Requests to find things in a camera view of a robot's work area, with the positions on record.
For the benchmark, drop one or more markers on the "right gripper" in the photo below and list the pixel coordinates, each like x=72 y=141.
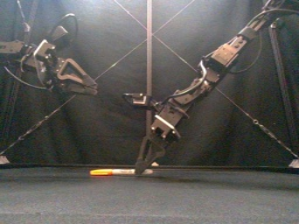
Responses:
x=167 y=122

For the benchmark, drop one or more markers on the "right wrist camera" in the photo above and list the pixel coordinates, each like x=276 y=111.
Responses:
x=136 y=99

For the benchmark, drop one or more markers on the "grey marker pen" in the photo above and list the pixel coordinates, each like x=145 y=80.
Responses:
x=116 y=172

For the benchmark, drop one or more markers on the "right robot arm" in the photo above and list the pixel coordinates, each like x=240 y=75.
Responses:
x=225 y=55

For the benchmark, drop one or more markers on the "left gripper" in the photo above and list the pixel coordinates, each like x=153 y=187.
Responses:
x=44 y=62

